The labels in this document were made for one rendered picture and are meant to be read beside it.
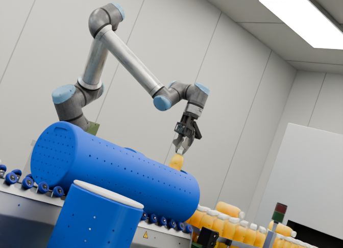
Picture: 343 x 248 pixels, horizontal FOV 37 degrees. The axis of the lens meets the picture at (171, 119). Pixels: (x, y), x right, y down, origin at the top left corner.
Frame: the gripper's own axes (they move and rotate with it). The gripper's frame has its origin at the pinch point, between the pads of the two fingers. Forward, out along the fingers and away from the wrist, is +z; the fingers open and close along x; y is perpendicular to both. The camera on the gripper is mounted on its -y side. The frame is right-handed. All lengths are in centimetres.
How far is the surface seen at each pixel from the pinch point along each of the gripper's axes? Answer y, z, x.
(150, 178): 30.1, 18.5, 13.9
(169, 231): 0.8, 39.8, 12.0
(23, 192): 90, 40, 12
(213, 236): -18.3, 34.5, 24.8
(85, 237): 81, 45, 42
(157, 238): 8.6, 44.2, 13.1
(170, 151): -274, -21, -247
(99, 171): 62, 23, 15
